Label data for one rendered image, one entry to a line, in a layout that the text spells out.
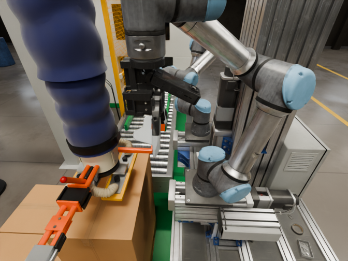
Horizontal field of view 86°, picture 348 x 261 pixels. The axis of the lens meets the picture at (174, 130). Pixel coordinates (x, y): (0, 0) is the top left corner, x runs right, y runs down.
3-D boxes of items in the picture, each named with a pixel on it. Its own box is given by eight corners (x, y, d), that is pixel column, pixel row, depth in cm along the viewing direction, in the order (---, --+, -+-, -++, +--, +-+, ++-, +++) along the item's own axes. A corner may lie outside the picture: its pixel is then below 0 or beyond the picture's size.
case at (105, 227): (105, 186, 155) (93, 150, 133) (153, 187, 155) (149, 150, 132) (70, 273, 106) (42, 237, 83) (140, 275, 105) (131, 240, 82)
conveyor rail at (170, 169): (175, 91, 360) (175, 81, 350) (178, 91, 360) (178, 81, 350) (166, 189, 170) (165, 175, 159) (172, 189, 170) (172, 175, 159)
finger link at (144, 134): (134, 156, 43) (135, 115, 43) (160, 157, 42) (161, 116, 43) (130, 157, 39) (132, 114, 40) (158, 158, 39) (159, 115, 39)
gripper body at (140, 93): (133, 103, 47) (127, 53, 41) (167, 104, 47) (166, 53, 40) (126, 118, 41) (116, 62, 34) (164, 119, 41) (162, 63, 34)
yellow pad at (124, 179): (122, 151, 115) (120, 145, 112) (138, 153, 114) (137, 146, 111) (101, 200, 87) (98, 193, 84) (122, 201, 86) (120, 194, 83)
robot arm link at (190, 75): (232, 51, 121) (192, 94, 98) (216, 49, 127) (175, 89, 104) (233, 32, 113) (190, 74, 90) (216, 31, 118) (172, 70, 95)
